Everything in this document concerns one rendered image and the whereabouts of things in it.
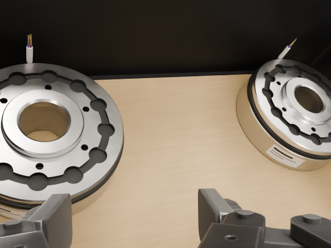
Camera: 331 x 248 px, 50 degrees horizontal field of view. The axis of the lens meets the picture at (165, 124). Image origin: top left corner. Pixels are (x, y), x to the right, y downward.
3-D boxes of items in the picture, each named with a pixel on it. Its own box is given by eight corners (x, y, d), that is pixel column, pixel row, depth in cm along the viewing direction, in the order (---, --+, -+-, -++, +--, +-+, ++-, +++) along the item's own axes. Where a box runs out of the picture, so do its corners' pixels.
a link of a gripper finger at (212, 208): (215, 278, 12) (198, 235, 15) (235, 277, 12) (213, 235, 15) (215, 213, 12) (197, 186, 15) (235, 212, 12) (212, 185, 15)
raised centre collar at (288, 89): (314, 80, 33) (318, 77, 33) (339, 125, 31) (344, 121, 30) (272, 80, 31) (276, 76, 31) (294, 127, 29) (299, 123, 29)
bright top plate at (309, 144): (319, 64, 36) (323, 60, 35) (370, 152, 31) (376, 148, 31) (235, 60, 32) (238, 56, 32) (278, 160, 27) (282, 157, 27)
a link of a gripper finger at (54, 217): (47, 220, 11) (71, 190, 15) (25, 221, 11) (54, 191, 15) (49, 287, 11) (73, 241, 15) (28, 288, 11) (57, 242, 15)
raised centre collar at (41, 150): (74, 90, 24) (76, 84, 24) (92, 153, 22) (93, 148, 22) (-5, 97, 22) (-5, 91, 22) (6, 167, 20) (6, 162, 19)
